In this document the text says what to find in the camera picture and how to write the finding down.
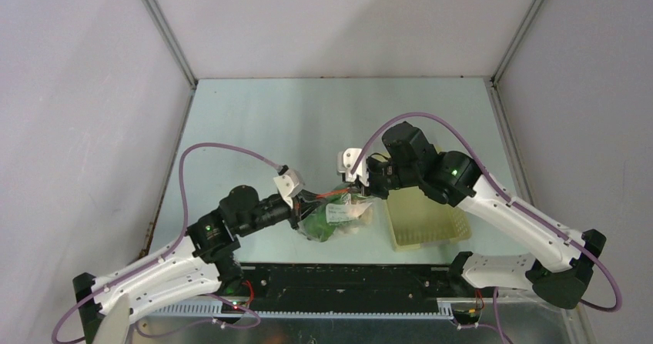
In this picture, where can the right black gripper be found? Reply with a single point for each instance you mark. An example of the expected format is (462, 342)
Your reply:
(372, 183)

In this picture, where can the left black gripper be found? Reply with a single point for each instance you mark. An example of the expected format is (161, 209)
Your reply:
(302, 202)

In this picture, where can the white oyster mushroom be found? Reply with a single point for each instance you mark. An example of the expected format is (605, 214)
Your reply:
(363, 218)

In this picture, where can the green bok choy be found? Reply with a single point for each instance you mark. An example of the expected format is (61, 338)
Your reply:
(318, 227)

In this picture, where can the clear zip top bag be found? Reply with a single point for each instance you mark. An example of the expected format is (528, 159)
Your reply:
(338, 201)

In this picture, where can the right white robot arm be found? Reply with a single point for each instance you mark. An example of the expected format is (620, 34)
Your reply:
(559, 263)

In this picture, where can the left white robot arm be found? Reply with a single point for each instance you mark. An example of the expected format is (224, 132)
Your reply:
(201, 262)

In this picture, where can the cream perforated plastic basket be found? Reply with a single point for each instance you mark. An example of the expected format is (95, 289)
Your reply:
(416, 222)

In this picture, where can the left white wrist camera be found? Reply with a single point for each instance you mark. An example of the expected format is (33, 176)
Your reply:
(289, 184)

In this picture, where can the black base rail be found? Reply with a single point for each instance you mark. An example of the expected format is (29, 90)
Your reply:
(347, 288)

